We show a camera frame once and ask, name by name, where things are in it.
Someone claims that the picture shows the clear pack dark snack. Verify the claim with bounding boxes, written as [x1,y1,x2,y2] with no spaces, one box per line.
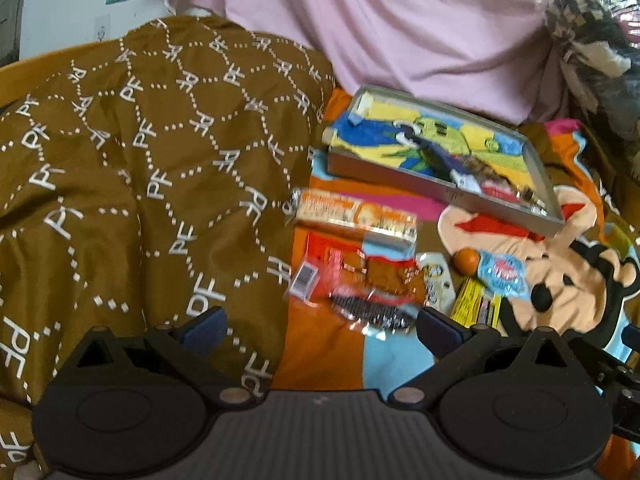
[331,294,420,336]

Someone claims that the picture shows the small orange fruit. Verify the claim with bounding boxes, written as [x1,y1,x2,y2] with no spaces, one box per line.
[452,248,480,276]

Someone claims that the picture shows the light blue sausage packet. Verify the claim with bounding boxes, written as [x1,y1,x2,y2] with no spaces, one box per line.
[476,250,529,299]

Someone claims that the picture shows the red orange snack packet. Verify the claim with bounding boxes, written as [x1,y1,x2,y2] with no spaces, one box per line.
[288,233,426,306]

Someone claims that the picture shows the navy blue snack packet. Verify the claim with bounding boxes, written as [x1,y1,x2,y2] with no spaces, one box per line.
[394,122,482,195]

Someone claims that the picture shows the red white snack packet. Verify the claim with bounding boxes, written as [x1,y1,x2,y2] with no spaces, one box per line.
[480,181,521,204]

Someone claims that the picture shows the colourful cartoon blanket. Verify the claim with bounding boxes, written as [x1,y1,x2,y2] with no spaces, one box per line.
[272,117,639,394]

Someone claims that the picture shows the brown patterned quilt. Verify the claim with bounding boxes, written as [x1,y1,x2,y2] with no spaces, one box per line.
[1,17,336,478]

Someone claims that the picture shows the grey cartoon tray box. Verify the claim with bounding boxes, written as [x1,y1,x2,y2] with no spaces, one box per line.
[322,86,564,236]

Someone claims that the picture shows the orange rice cracker pack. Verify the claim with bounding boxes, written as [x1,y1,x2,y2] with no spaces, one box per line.
[292,188,418,249]

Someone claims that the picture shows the pink bed sheet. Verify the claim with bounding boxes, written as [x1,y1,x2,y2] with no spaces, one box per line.
[165,0,568,125]

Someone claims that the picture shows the black white patterned cloth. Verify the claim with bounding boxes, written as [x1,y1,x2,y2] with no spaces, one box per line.
[544,0,639,178]

